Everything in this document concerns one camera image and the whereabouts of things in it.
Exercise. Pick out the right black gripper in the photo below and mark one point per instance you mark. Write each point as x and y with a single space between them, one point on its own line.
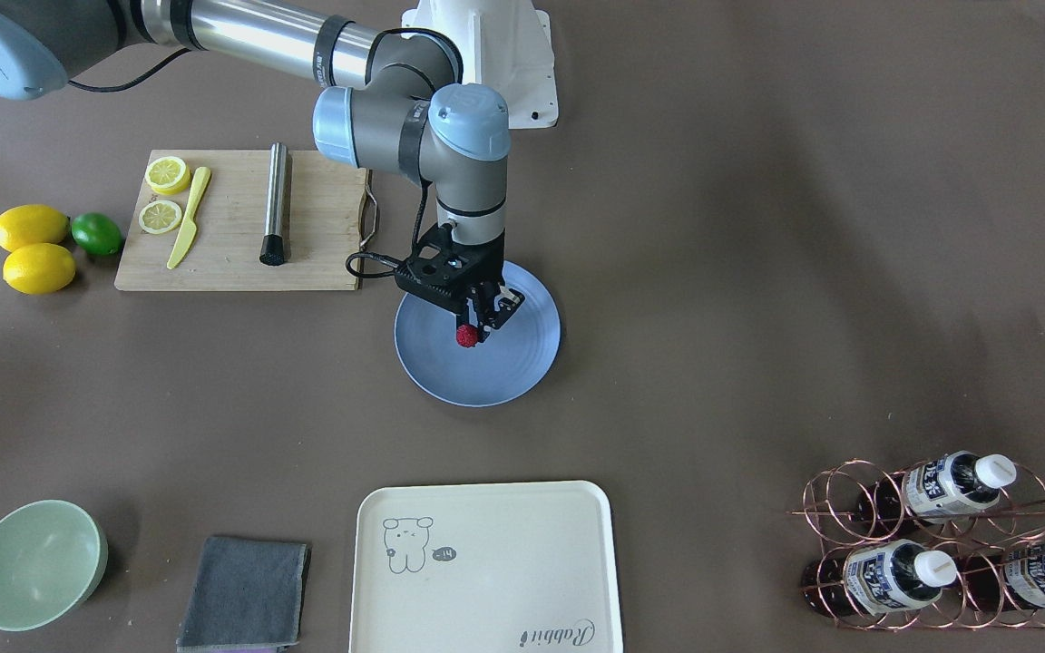
484 266

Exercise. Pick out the red strawberry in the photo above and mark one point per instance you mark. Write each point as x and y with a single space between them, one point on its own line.
467 336

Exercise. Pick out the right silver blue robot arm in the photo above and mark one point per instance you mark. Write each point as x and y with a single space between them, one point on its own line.
391 101

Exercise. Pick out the blue round plate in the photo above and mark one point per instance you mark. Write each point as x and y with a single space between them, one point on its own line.
509 363

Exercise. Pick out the steel cylinder black tip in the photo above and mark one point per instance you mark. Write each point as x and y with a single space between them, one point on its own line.
274 245

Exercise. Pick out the cream rectangular tray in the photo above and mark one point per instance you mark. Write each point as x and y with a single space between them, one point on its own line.
490 567

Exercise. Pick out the dark bottle white cap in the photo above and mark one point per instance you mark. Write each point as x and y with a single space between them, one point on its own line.
1006 582
872 581
959 484

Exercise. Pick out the wooden cutting board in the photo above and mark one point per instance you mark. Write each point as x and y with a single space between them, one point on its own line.
322 227

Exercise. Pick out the yellow plastic knife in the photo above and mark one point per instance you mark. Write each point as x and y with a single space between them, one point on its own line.
188 229

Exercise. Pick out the lemon slice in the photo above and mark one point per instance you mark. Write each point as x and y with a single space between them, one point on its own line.
167 175
159 217

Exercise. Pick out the grey folded cloth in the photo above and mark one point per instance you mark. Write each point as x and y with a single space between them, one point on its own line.
247 596

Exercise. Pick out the green lime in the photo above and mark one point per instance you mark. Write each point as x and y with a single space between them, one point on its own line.
96 234

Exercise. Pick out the yellow lemon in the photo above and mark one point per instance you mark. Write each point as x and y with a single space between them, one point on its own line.
30 224
40 268

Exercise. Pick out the green bowl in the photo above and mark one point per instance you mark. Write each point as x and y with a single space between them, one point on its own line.
53 555

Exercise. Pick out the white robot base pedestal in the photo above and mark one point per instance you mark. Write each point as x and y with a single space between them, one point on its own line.
506 45

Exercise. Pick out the copper wire bottle rack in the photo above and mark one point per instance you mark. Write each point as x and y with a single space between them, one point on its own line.
841 507

